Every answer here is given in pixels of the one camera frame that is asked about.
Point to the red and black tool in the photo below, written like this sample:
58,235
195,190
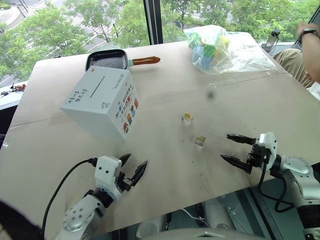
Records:
19,87

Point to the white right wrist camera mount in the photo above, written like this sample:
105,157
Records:
268,143

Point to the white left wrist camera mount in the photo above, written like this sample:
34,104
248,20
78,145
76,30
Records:
108,170

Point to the white side ledge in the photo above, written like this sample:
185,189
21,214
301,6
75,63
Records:
10,101

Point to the plastic bag of colourful blocks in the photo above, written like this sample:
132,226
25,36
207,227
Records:
210,50

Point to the black wristwatch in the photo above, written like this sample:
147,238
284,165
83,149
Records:
308,31

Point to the dark window frame post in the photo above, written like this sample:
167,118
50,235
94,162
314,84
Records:
153,22

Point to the person's bare forearm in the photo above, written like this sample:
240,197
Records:
312,55

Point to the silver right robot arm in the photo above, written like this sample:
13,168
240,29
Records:
297,168

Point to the grey robot torso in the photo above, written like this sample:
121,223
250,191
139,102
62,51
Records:
190,235

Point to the white cylinder under table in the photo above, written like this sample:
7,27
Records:
216,212

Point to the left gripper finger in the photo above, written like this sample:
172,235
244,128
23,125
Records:
140,172
125,159

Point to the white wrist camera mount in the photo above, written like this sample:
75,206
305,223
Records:
108,170
268,143

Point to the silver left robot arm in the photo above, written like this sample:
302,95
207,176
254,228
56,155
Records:
80,212

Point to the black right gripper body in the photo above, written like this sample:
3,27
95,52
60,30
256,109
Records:
257,157

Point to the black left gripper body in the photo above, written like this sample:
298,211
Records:
125,183

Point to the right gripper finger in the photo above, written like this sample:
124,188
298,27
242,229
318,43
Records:
235,162
241,139

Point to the person's hand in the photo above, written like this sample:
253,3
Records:
303,26

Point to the khaki trouser leg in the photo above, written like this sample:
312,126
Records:
292,62

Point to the white cardboard box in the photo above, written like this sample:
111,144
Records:
97,100

